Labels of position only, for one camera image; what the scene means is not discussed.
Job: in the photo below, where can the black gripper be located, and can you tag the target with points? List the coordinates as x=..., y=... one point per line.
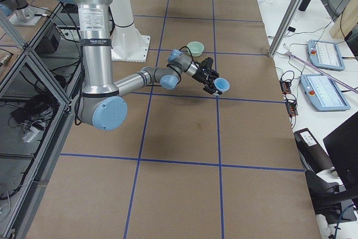
x=200, y=76

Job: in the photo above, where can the light blue cup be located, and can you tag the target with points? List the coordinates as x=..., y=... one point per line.
x=221, y=85

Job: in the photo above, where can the light green bowl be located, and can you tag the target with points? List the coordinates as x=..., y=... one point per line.
x=195, y=48

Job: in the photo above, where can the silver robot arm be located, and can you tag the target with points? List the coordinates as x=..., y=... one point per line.
x=107, y=32

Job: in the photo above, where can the neighbouring grey robot arm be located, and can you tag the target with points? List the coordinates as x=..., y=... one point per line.
x=20, y=12

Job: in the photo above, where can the orange circuit board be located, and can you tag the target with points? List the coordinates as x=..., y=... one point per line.
x=285, y=86

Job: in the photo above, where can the reacher grabber stick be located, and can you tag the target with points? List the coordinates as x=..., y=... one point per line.
x=307, y=63

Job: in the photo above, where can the lower blue teach pendant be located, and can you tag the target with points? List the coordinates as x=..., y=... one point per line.
x=323, y=93

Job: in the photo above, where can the blue teach pendant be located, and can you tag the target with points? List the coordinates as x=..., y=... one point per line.
x=325, y=54
x=323, y=93

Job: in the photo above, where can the upper blue teach pendant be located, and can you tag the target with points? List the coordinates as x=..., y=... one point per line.
x=325, y=54

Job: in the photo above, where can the black box with label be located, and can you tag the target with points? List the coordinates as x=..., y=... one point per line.
x=313, y=154

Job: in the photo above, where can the black monitor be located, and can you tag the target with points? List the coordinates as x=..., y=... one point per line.
x=341, y=146

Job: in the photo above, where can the white power strip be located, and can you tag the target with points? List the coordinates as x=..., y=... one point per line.
x=30, y=134

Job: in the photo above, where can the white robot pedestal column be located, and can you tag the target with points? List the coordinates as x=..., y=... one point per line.
x=127, y=42

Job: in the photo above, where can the aluminium frame post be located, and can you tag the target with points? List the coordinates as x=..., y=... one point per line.
x=285, y=23

